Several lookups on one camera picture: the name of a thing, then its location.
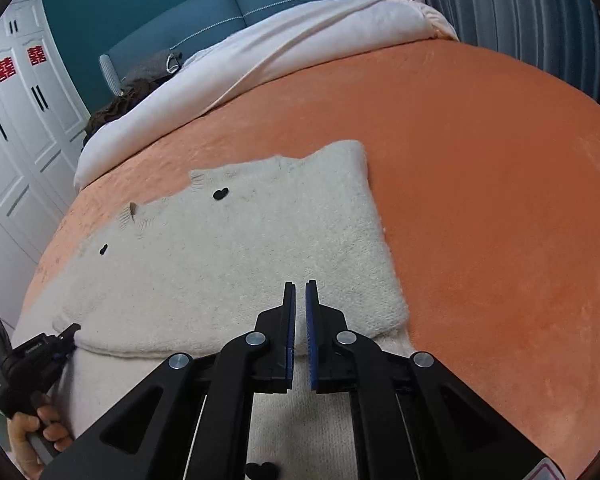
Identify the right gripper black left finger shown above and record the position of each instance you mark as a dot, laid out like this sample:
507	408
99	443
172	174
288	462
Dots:
190	417

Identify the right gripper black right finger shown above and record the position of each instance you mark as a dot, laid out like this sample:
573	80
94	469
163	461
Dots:
412	417

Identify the cream knitted sweater black hearts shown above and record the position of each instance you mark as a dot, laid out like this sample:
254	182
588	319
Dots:
192	271

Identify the dark clothes pile on bed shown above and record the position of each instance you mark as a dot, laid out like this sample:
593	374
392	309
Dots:
136	86

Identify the orange plush bed blanket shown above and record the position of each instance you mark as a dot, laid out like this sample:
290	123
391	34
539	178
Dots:
486	175

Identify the white wardrobe with red stickers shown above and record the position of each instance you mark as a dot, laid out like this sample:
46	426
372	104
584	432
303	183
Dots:
42	120

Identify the white folded duvet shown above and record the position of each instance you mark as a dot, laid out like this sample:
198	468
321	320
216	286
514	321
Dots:
303	36

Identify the blue upholstered headboard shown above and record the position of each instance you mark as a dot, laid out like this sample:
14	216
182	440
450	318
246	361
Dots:
188	28

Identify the blue-grey striped curtain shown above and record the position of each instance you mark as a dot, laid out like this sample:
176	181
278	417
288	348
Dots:
561	37

